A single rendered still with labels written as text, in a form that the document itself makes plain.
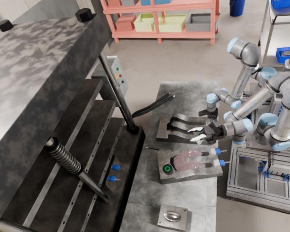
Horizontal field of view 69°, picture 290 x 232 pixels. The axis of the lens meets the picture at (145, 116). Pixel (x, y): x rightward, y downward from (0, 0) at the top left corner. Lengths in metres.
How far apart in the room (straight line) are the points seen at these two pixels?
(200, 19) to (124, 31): 1.71
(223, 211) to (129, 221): 1.17
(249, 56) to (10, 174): 1.51
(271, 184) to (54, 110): 2.18
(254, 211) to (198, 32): 3.32
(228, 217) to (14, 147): 2.18
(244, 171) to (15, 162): 2.19
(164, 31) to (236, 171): 3.29
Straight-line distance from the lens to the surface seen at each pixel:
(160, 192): 1.85
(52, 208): 1.57
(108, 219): 1.92
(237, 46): 1.68
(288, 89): 1.29
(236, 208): 2.65
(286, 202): 2.53
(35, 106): 1.04
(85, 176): 1.50
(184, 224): 1.69
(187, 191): 1.83
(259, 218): 2.66
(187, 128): 2.03
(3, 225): 1.10
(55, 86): 1.13
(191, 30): 4.67
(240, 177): 2.56
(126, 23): 5.20
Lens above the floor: 2.51
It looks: 47 degrees down
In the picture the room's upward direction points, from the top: 19 degrees counter-clockwise
